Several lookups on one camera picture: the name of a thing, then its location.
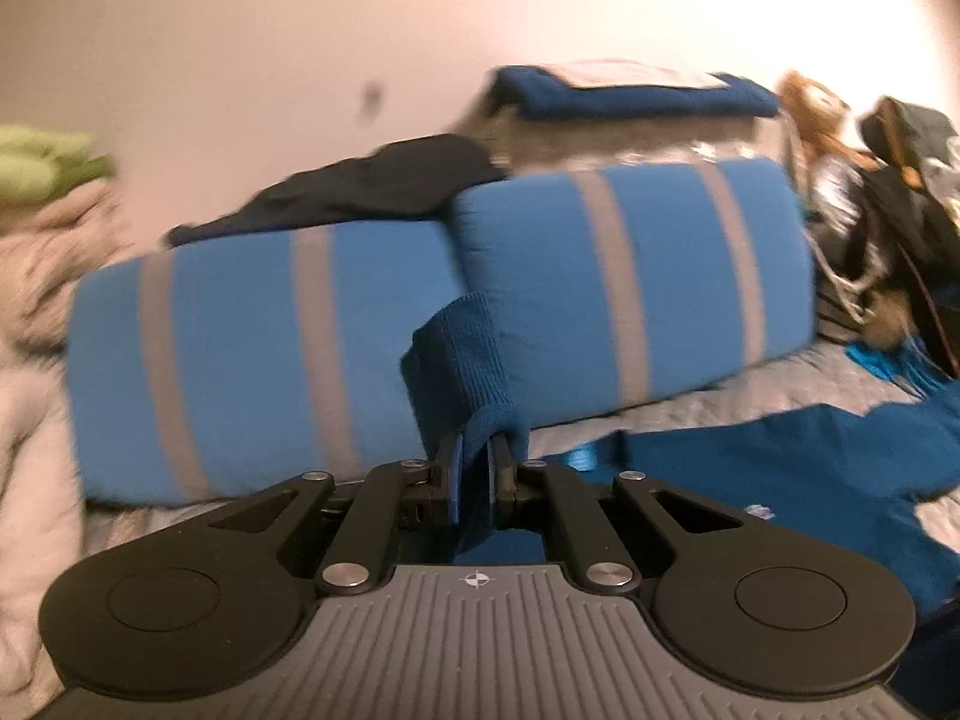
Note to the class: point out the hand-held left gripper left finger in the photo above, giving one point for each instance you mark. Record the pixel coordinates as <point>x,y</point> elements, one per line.
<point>452,480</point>

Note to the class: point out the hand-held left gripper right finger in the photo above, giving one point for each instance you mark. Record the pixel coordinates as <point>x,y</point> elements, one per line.
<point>496,480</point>

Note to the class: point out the blue sweatshirt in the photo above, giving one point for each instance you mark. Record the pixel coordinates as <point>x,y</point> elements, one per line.
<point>750,457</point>

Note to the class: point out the folded blue clothes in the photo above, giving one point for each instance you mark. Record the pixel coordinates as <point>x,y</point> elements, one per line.
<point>637,96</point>

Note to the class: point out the dark clothes pile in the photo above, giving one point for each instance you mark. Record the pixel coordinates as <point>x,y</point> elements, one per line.
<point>907,202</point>

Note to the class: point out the blue grey-striped pillow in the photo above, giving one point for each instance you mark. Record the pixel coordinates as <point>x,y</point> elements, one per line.
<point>247,360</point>
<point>660,277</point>

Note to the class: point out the dark cloth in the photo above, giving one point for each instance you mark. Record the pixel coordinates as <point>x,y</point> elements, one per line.
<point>360,180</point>

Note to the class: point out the light blue patterned cloth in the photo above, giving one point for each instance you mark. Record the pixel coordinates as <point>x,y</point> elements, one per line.
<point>889,364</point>

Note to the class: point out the brown stuffed toy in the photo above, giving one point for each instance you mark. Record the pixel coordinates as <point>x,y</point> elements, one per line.
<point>814,116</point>

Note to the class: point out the green cloth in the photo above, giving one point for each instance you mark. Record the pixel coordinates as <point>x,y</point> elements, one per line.
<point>37,161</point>

